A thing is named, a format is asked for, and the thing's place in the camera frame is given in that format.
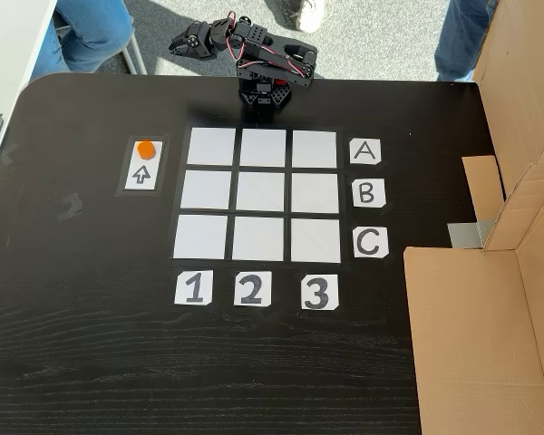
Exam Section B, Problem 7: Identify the white nine-square grid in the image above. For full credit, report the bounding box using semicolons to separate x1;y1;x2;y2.
171;126;344;266

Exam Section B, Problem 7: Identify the seated person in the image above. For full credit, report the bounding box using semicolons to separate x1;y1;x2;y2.
29;0;135;85

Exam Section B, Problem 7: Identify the person's foot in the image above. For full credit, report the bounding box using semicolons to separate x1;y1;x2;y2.
265;0;327;34

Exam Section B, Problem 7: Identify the white arrow paper sheet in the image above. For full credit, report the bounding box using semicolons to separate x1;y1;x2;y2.
123;140;165;192

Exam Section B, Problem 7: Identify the white table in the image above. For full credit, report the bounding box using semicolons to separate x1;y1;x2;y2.
0;0;58;196

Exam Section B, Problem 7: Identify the paper sheet letter A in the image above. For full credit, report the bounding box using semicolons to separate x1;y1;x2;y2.
348;138;384;166

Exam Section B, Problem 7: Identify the transparent tape patch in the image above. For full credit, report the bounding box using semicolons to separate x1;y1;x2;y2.
56;192;85;223
0;142;22;167

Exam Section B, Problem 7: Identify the paper sheet letter B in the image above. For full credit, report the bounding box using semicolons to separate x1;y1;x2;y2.
351;178;388;209

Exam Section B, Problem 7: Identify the paper sheet number 1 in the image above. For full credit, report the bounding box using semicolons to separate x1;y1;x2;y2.
173;269;214;306

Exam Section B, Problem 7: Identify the standing person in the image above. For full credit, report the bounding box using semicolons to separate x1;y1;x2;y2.
433;0;500;83

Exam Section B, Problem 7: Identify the paper sheet number 2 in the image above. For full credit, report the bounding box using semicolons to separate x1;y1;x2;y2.
233;271;274;308

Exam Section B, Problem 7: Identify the paper sheet letter C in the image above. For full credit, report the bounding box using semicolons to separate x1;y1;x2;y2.
353;226;390;259

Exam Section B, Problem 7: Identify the paper sheet number 3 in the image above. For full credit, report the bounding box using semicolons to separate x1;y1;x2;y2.
300;273;340;312

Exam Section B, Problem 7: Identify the brown cardboard box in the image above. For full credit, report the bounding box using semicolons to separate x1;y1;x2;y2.
461;0;544;224
403;162;544;435

